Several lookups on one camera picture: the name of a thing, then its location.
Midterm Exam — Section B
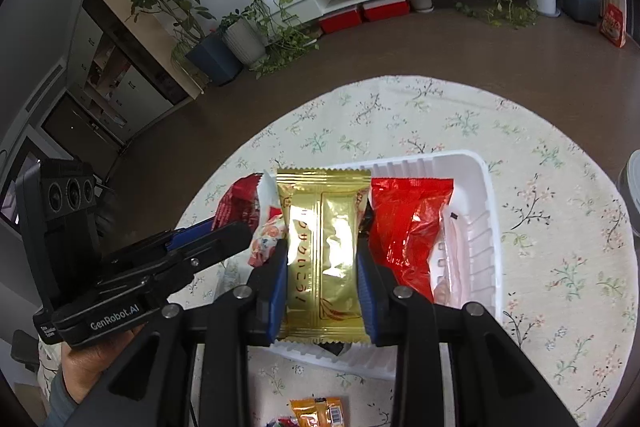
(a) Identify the red white biscuit packet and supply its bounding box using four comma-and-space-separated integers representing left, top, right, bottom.
248, 171, 285, 268

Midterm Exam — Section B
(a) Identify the light pink long packet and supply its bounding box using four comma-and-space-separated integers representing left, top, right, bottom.
430, 205, 471, 309

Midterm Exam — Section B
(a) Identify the orange snack packet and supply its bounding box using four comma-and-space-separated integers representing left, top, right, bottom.
290, 397, 346, 427

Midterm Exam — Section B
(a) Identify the gold foil snack packet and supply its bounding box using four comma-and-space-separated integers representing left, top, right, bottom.
277, 168, 371, 343

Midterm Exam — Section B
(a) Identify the large red chip bag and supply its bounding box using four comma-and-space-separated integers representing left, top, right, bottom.
369, 178, 454, 301

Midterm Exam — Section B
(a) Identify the green red seed packet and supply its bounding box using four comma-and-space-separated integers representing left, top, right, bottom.
267, 416, 298, 427

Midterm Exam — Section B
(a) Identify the black swirl cookie packet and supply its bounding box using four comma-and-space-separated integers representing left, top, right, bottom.
318, 341, 352, 357

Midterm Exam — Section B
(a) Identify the person's left forearm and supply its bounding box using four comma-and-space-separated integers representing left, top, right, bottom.
43, 371, 78, 427

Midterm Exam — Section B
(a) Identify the person's left hand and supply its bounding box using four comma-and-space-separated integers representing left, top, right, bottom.
61, 325, 143, 403

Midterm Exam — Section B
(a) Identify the round red foil snack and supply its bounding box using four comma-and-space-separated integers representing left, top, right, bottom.
212, 173, 262, 232

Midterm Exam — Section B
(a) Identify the floral round tablecloth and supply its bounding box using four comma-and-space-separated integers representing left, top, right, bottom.
180, 76, 639, 426

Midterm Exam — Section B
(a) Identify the white plastic tray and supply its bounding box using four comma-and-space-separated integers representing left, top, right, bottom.
256, 150, 503, 381

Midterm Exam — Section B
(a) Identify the wooden storage cabinet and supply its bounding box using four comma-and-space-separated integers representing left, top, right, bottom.
38, 0, 205, 157

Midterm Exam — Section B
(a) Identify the plant white ribbed pot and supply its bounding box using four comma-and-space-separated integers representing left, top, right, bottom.
219, 11, 267, 69

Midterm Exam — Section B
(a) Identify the trailing vine plant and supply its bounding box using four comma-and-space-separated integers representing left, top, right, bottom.
242, 0, 319, 78

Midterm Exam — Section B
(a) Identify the grey round trash bin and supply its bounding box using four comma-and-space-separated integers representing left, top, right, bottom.
617, 150, 640, 236

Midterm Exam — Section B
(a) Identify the tall plant dark blue pot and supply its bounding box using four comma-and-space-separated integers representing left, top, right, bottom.
129, 0, 242, 86

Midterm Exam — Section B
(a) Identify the left red storage box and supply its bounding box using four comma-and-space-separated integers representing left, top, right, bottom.
318, 5, 362, 34

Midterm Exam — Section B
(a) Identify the red storage box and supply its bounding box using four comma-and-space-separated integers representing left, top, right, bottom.
318, 5, 362, 34
362, 0, 411, 22

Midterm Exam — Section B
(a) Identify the right red storage box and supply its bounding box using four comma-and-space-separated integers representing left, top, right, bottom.
362, 0, 411, 22

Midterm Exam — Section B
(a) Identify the small white floor pot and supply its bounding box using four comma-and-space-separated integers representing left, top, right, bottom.
408, 0, 434, 13

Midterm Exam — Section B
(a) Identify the red gift bag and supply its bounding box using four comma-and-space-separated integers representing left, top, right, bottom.
600, 3, 626, 49

